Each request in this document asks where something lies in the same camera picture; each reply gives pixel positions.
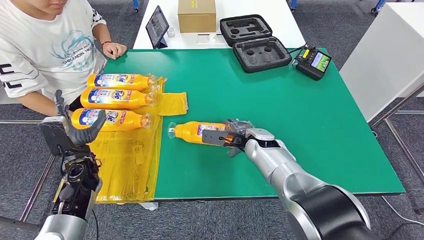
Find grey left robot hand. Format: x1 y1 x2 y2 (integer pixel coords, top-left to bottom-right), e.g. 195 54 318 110
53 89 108 147

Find person's left hand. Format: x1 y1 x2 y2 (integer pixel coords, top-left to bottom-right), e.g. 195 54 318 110
102 42 128 61

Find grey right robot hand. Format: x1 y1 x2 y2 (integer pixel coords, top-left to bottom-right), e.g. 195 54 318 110
223 119 255 158

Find orange detergent bottle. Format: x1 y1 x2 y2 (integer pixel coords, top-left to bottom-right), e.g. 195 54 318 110
167 120 238 146
86 73 157 92
71 108 152 132
80 88 157 110

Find black tablet with stand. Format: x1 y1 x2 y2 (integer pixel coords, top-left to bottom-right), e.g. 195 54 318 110
145 5 170 50

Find yellow taped cardboard sheet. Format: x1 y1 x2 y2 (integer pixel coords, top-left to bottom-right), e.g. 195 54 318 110
52 76 189 204

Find person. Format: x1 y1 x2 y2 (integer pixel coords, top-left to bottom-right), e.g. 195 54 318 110
0 0 128 117

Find black foam-lined case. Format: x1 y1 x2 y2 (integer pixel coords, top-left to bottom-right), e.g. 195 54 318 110
219 14 293 74

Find white chair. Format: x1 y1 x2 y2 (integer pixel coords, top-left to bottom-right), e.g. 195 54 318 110
0 84 21 105

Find white flat card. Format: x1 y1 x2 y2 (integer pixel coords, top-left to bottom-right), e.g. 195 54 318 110
196 33 221 45

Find brown cardboard box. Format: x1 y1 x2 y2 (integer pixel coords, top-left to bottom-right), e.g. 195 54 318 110
177 0 217 34

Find black controller with screen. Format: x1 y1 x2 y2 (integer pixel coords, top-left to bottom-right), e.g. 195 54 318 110
295 46 333 81

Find white table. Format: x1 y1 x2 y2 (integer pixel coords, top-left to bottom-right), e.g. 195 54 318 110
133 0 306 51

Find white cabinet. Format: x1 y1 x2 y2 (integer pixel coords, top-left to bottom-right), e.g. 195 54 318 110
339 2 424 123

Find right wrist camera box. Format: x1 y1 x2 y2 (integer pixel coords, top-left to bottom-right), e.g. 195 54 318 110
201 129 248 148

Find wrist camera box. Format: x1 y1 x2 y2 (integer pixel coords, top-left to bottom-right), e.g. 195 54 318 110
38 115 72 157
201 129 248 148

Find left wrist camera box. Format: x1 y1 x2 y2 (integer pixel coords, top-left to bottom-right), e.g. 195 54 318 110
38 115 72 157

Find grey metal frame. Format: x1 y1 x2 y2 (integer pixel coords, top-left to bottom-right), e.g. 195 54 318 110
368 82 424 186
0 119 57 233

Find black controller cable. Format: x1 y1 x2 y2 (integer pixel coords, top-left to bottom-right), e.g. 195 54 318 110
288 43 308 56

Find white floor cable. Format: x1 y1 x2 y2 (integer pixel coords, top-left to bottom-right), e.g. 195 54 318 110
380 196 424 228

